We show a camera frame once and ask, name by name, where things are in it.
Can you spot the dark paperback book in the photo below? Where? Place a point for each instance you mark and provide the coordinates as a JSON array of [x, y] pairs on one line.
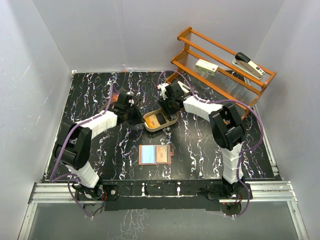
[[114, 97]]

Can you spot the white staples box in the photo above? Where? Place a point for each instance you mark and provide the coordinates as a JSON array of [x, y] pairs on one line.
[[206, 67]]

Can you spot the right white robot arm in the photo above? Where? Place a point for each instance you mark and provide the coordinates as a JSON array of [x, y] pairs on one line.
[[226, 125]]

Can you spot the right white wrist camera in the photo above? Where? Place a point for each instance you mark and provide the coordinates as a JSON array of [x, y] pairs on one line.
[[162, 90]]

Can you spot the beige printed card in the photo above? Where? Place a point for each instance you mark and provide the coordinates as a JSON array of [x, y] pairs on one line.
[[162, 154]]

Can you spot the beige oval card tray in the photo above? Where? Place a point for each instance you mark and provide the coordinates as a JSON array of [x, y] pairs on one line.
[[171, 120]]

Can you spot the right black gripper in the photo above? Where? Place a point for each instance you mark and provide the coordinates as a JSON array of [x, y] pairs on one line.
[[168, 112]]

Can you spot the orange card in tray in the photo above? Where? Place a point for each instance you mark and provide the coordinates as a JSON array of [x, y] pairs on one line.
[[152, 121]]

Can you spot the black front mounting rail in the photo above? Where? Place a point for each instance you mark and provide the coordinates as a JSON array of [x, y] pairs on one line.
[[211, 195]]

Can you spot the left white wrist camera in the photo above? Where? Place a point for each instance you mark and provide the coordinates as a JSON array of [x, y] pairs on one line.
[[130, 98]]

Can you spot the pink leather card holder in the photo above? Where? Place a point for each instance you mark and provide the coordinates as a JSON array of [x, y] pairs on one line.
[[155, 154]]

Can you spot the orange wooden shelf rack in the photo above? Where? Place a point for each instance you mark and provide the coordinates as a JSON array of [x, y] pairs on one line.
[[229, 81]]

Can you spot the small white black device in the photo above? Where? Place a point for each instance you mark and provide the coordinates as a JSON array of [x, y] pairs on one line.
[[184, 87]]

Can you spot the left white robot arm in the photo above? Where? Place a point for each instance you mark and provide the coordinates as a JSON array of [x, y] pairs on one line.
[[73, 145]]

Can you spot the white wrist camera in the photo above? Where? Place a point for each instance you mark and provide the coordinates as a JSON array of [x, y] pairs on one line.
[[162, 90], [130, 98]]

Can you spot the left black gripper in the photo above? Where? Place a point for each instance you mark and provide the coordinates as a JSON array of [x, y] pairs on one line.
[[138, 118]]

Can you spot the black beige stapler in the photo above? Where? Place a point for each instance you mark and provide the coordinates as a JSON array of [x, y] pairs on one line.
[[244, 63]]

